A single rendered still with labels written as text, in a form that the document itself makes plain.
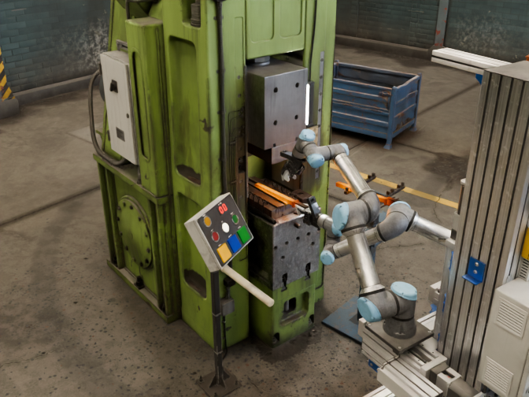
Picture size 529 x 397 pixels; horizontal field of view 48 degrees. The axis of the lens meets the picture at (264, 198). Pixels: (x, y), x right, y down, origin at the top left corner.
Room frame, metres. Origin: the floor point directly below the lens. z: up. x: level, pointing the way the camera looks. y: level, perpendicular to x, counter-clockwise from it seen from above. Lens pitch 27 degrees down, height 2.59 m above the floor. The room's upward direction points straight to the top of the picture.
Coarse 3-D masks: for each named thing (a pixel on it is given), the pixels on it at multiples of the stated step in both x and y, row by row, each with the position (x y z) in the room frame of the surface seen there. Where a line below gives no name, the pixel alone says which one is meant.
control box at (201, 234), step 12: (216, 204) 2.71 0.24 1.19; (228, 204) 2.77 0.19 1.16; (204, 216) 2.59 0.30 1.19; (216, 216) 2.66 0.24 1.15; (228, 216) 2.72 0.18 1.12; (240, 216) 2.79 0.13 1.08; (192, 228) 2.54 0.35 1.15; (204, 228) 2.54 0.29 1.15; (216, 228) 2.61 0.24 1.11; (228, 228) 2.66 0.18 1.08; (204, 240) 2.51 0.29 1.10; (240, 240) 2.68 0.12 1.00; (204, 252) 2.51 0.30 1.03; (216, 252) 2.51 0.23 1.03; (216, 264) 2.48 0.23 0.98
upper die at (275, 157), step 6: (252, 144) 3.18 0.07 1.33; (288, 144) 3.12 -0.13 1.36; (294, 144) 3.15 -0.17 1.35; (252, 150) 3.18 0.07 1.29; (258, 150) 3.13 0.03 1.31; (264, 150) 3.09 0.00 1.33; (270, 150) 3.05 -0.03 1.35; (276, 150) 3.06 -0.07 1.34; (282, 150) 3.09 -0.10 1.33; (258, 156) 3.13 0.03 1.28; (264, 156) 3.09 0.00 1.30; (270, 156) 3.05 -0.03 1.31; (276, 156) 3.06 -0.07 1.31; (270, 162) 3.05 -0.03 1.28
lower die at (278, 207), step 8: (248, 184) 3.37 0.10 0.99; (264, 184) 3.37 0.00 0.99; (256, 192) 3.26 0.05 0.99; (264, 192) 3.25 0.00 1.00; (280, 192) 3.25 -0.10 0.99; (248, 200) 3.21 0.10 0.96; (256, 200) 3.17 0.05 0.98; (264, 200) 3.16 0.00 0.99; (272, 200) 3.15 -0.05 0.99; (280, 200) 3.13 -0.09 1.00; (256, 208) 3.15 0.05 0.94; (264, 208) 3.09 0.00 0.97; (272, 208) 3.07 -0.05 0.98; (280, 208) 3.09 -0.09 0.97; (288, 208) 3.12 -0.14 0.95; (272, 216) 3.05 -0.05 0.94; (280, 216) 3.09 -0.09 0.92
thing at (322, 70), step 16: (320, 0) 3.43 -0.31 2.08; (320, 16) 3.44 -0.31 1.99; (320, 32) 3.44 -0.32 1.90; (304, 48) 3.38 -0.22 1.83; (320, 48) 3.44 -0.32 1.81; (304, 64) 3.37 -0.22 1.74; (320, 64) 3.45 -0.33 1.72; (320, 80) 3.45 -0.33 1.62; (320, 96) 3.46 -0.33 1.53; (320, 112) 3.46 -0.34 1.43; (320, 128) 3.46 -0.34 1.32; (320, 144) 3.48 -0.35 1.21; (272, 176) 3.59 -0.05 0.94; (304, 176) 3.38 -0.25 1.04; (320, 176) 3.48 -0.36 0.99; (320, 192) 3.49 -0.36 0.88; (320, 240) 3.50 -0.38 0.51; (320, 272) 3.51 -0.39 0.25; (320, 288) 3.50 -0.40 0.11
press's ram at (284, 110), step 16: (272, 64) 3.28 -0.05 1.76; (288, 64) 3.28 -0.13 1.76; (256, 80) 3.07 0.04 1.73; (272, 80) 3.04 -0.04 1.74; (288, 80) 3.11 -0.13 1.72; (304, 80) 3.18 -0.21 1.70; (256, 96) 3.07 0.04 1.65; (272, 96) 3.05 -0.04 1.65; (288, 96) 3.11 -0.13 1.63; (304, 96) 3.18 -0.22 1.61; (256, 112) 3.07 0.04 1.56; (272, 112) 3.05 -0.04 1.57; (288, 112) 3.11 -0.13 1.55; (304, 112) 3.19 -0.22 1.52; (256, 128) 3.07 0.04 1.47; (272, 128) 3.05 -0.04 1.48; (288, 128) 3.12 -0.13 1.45; (304, 128) 3.19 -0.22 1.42; (256, 144) 3.07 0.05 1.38; (272, 144) 3.05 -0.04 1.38
